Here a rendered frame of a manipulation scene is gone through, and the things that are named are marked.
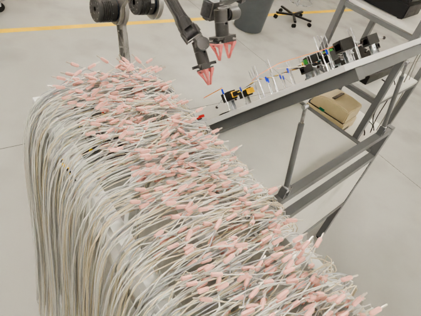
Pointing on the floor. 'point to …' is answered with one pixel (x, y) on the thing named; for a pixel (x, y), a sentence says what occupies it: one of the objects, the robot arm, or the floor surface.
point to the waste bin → (253, 15)
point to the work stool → (293, 14)
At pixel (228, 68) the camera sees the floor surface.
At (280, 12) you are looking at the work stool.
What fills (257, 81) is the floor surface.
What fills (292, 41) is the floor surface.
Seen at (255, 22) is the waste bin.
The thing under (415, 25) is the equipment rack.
